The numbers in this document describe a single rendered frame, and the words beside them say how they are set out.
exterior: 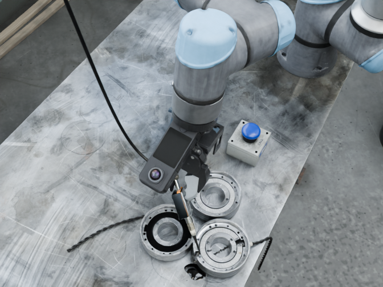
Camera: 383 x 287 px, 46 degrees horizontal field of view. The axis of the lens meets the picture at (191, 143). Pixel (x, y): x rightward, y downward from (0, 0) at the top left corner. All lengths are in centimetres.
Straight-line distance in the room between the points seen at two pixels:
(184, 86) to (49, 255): 45
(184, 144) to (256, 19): 21
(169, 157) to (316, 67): 59
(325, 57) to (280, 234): 86
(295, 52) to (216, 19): 57
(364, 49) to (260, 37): 41
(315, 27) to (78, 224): 66
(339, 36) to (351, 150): 111
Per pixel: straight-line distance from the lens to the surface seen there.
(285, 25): 67
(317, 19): 106
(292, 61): 115
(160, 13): 130
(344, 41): 103
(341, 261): 183
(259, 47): 64
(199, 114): 64
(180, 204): 81
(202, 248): 85
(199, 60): 57
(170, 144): 68
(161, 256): 84
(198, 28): 57
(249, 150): 94
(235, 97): 109
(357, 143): 213
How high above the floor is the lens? 162
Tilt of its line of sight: 55 degrees down
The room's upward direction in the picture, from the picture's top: 3 degrees clockwise
